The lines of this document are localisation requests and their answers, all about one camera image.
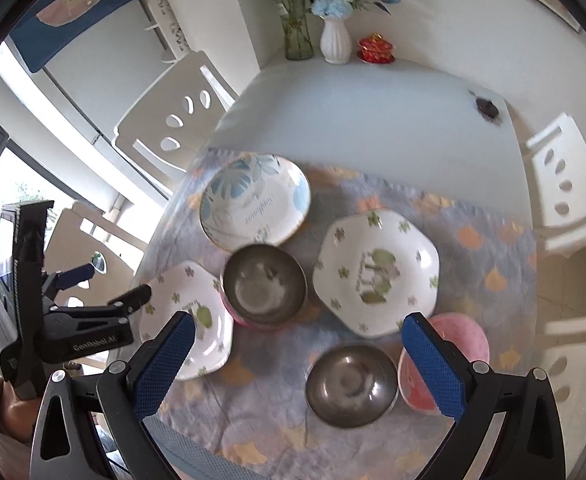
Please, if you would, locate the white chair left back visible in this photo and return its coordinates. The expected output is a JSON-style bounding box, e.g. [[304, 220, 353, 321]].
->
[[113, 51, 238, 191]]

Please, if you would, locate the beige chair near window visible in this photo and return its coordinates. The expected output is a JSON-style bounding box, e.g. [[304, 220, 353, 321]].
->
[[45, 202, 147, 307]]

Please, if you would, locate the white chair right lower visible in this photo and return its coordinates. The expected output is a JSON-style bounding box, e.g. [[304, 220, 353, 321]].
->
[[534, 316, 586, 474]]

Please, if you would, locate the steel bowl blue outside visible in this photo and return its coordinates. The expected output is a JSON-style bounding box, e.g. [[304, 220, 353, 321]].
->
[[305, 342, 399, 429]]

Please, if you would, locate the white ribbed vase with flowers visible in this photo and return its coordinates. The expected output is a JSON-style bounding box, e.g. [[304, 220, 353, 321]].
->
[[310, 0, 400, 65]]

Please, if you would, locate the pink bowl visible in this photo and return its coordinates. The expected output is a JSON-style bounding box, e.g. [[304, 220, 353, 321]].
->
[[398, 312, 490, 415]]

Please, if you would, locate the person's left hand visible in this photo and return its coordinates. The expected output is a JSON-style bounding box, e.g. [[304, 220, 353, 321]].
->
[[0, 377, 42, 444]]

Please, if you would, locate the ginkgo pattern table cloth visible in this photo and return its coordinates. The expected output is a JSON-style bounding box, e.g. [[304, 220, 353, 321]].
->
[[147, 162, 537, 479]]

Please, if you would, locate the white wall shelf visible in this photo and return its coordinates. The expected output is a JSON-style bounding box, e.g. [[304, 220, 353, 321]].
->
[[146, 0, 191, 64]]

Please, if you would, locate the white chair right upper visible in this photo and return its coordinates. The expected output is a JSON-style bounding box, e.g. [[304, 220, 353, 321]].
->
[[521, 113, 586, 258]]

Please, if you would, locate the small white clover plate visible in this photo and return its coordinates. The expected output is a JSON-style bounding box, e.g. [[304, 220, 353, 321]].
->
[[139, 261, 233, 382]]

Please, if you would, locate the small dark object on table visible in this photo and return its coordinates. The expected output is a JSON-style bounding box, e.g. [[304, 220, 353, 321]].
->
[[468, 91, 500, 122]]

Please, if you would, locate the blue wall hanging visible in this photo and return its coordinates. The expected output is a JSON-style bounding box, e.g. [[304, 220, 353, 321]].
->
[[10, 0, 133, 73]]

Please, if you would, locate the blue floral round plate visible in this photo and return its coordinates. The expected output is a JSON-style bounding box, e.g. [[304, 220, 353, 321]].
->
[[199, 154, 311, 252]]

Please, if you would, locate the large white clover plate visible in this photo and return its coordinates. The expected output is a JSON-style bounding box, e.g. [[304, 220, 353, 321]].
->
[[313, 209, 439, 339]]

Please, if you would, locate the steel bowl red outside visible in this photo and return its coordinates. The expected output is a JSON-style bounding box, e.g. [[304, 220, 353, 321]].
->
[[220, 244, 308, 330]]

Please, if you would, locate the white chair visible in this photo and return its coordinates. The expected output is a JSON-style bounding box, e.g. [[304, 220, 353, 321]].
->
[[534, 316, 586, 474], [113, 51, 238, 191], [521, 113, 586, 258]]

